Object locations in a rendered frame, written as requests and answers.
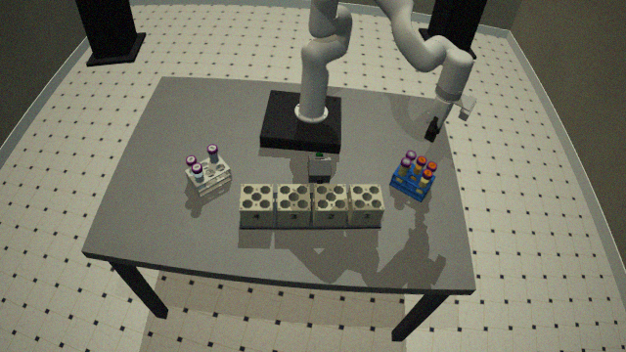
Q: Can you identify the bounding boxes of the blue tube rack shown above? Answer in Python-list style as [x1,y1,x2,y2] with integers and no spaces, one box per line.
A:
[389,163,435,202]

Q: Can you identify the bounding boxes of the beige bucket adapter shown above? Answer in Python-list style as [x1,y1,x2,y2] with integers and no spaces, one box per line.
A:
[240,184,274,226]
[347,184,384,226]
[312,184,348,226]
[276,184,311,226]

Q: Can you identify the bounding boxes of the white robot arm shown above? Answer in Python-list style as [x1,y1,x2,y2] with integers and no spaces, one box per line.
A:
[294,0,477,123]

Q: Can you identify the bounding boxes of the cream tube rack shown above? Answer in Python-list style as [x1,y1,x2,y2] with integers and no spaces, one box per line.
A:
[185,155,232,198]

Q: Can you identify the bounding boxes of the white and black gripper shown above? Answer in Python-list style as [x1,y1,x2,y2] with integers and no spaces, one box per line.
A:
[425,91,454,143]

